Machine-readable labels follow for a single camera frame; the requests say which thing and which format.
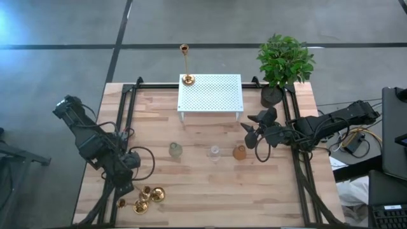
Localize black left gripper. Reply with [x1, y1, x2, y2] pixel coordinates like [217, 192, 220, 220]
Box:
[106, 158, 136, 198]

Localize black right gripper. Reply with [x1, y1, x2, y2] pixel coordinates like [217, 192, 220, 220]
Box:
[240, 107, 287, 149]

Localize amber ribbed glass candle holder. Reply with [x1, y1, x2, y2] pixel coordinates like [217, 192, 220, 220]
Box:
[232, 144, 247, 161]

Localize clear ribbed glass candle holder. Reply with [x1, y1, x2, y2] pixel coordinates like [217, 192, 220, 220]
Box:
[208, 145, 223, 162]

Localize green ribbed glass candle holder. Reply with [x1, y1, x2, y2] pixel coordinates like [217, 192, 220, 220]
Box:
[168, 142, 184, 159]

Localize white perforated metal shelf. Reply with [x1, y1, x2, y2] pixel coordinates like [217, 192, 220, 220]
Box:
[177, 74, 245, 122]

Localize green plant in black pot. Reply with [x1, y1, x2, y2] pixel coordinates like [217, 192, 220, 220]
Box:
[256, 33, 317, 109]

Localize white paper sheet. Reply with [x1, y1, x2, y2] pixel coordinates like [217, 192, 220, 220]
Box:
[329, 156, 343, 172]

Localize black power box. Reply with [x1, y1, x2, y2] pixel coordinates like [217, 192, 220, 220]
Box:
[345, 132, 366, 154]

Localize black floor stand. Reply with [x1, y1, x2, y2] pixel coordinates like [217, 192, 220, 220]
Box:
[0, 127, 52, 229]

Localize white plastic bag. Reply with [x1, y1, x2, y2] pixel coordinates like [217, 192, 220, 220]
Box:
[336, 176, 370, 207]

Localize black monitor panel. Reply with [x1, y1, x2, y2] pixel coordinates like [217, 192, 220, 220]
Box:
[381, 86, 407, 181]

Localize black laptop lid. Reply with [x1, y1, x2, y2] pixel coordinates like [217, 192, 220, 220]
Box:
[368, 170, 407, 206]

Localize black device with blue screen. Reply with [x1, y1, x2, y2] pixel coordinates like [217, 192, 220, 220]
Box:
[394, 133, 407, 148]

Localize black keyboard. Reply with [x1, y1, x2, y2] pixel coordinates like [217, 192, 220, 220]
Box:
[368, 203, 407, 229]

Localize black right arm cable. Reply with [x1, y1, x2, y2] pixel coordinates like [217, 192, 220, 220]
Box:
[254, 127, 350, 163]

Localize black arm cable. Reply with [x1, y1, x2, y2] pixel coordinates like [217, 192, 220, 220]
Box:
[254, 127, 350, 163]
[128, 145, 156, 182]

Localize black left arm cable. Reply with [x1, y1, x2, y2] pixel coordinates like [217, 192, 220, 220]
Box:
[128, 145, 156, 182]

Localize black aluminium table frame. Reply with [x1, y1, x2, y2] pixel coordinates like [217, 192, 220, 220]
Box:
[72, 76, 349, 228]

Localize yellow cable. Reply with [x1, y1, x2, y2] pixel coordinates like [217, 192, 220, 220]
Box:
[341, 127, 382, 149]

